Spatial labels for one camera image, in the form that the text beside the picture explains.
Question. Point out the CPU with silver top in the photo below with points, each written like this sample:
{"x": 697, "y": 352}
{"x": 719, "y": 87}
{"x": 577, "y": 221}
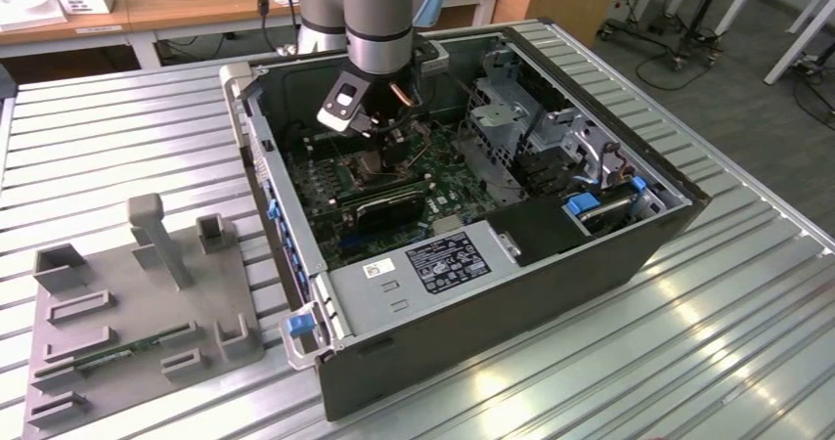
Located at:
{"x": 373, "y": 162}

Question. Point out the small blue clip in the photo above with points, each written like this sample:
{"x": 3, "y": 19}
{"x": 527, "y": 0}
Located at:
{"x": 638, "y": 184}

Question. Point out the black graphics card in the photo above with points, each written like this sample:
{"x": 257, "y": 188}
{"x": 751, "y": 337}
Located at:
{"x": 389, "y": 210}

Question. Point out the silver metal drive cage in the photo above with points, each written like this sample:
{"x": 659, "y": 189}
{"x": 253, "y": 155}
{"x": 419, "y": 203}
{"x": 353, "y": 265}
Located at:
{"x": 502, "y": 117}

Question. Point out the hard disk in blue carrier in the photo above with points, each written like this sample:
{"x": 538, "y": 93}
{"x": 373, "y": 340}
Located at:
{"x": 581, "y": 204}

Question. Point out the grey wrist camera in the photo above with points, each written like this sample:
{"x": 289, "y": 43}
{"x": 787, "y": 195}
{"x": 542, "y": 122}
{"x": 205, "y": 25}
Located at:
{"x": 434, "y": 61}

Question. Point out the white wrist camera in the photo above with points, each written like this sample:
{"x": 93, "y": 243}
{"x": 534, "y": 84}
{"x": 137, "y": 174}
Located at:
{"x": 341, "y": 102}

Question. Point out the white flat box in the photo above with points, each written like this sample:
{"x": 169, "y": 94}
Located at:
{"x": 26, "y": 14}

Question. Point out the wooden desk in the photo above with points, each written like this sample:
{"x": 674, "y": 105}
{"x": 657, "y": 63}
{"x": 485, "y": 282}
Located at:
{"x": 197, "y": 5}

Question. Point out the green RAM stick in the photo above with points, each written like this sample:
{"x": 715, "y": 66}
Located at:
{"x": 125, "y": 350}

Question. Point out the copper coloured connector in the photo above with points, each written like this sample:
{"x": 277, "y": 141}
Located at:
{"x": 401, "y": 93}

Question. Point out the white table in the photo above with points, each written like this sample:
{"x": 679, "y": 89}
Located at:
{"x": 801, "y": 44}

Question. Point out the grey parts rack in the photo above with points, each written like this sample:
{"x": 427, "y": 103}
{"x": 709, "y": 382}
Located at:
{"x": 131, "y": 308}

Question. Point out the blue card retainer strip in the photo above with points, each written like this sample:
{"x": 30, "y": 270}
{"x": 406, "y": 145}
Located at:
{"x": 271, "y": 210}

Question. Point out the CPU socket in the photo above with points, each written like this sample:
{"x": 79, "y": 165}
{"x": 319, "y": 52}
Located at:
{"x": 395, "y": 177}

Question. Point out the wooden cabinet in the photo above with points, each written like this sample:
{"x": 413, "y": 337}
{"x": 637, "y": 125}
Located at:
{"x": 567, "y": 0}

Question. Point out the small silver heatsink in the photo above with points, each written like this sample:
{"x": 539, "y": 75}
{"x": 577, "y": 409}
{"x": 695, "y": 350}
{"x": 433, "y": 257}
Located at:
{"x": 447, "y": 226}

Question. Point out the open black PC case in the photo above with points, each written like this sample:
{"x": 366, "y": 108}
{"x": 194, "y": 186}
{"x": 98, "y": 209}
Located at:
{"x": 457, "y": 352}

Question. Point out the grey power supply unit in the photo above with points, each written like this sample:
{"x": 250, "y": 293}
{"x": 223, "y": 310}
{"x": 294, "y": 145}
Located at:
{"x": 373, "y": 313}

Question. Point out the green motherboard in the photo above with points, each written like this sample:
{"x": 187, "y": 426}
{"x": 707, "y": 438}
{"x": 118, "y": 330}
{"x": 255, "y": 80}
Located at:
{"x": 450, "y": 186}

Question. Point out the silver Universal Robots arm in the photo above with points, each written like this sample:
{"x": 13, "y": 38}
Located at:
{"x": 378, "y": 29}

